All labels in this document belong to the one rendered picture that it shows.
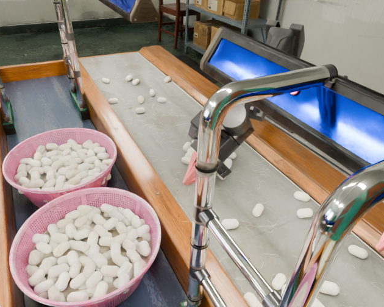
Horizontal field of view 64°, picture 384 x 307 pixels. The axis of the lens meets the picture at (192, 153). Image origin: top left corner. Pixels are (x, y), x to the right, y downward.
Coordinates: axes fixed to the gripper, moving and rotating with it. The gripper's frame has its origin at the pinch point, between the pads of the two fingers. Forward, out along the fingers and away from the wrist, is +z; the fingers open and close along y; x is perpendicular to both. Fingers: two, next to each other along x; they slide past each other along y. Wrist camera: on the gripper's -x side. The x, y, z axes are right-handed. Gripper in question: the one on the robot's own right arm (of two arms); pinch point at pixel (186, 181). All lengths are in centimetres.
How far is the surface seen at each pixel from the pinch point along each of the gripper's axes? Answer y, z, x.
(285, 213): 17.0, -10.9, 11.8
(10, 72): -100, 28, -18
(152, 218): 7.0, 8.9, -7.4
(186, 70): -63, -26, 21
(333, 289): 35.1, -7.2, 6.2
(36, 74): -100, 22, -10
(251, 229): 17.2, -3.5, 5.5
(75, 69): -55, 3, -16
